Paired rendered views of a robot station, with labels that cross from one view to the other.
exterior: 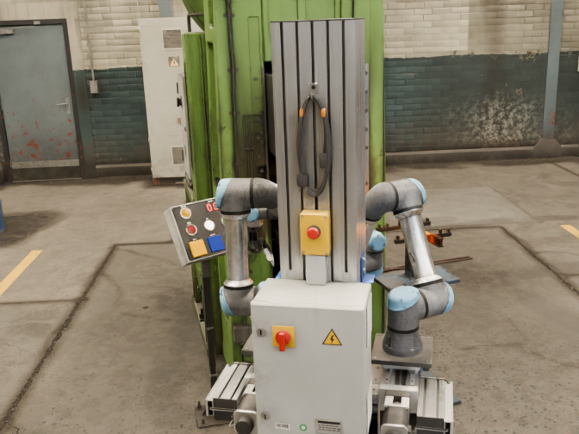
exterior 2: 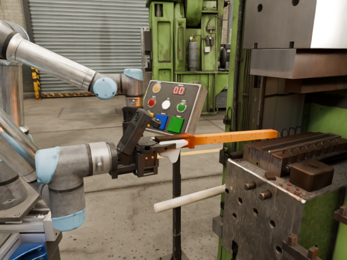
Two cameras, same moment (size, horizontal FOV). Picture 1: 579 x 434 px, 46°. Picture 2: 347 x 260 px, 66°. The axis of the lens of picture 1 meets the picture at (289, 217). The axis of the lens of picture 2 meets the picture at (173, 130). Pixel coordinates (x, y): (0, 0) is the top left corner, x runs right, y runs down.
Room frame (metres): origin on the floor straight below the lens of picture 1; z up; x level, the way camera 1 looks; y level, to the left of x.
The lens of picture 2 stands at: (2.84, -0.94, 1.36)
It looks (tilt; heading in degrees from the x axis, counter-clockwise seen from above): 17 degrees down; 76
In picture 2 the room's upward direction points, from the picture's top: straight up
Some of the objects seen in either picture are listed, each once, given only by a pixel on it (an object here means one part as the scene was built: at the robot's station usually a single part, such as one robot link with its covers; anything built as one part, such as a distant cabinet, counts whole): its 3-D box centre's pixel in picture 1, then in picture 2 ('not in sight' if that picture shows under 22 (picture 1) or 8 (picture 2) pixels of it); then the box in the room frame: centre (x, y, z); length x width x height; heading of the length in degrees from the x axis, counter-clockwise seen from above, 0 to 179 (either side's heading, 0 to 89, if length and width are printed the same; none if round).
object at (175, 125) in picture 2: not in sight; (176, 125); (3.16, 0.28, 1.01); 0.07 x 0.05 x 0.07; 128
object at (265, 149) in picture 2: not in sight; (303, 142); (3.61, -0.06, 0.99); 0.42 x 0.05 x 0.01; 13
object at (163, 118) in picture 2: (215, 244); (160, 122); (3.09, 0.36, 1.01); 0.07 x 0.05 x 0.07; 128
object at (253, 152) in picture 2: not in sight; (297, 148); (3.61, -0.04, 0.96); 0.42 x 0.20 x 0.09; 13
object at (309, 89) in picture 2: not in sight; (319, 82); (3.65, -0.06, 1.24); 0.30 x 0.07 x 0.06; 13
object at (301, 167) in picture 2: not in sight; (311, 175); (3.50, -0.25, 0.95); 0.12 x 0.08 x 0.06; 13
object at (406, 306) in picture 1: (404, 306); not in sight; (2.33, -0.42, 0.98); 0.13 x 0.12 x 0.14; 116
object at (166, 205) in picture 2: not in sight; (193, 197); (3.24, 0.23, 0.62); 0.44 x 0.05 x 0.05; 13
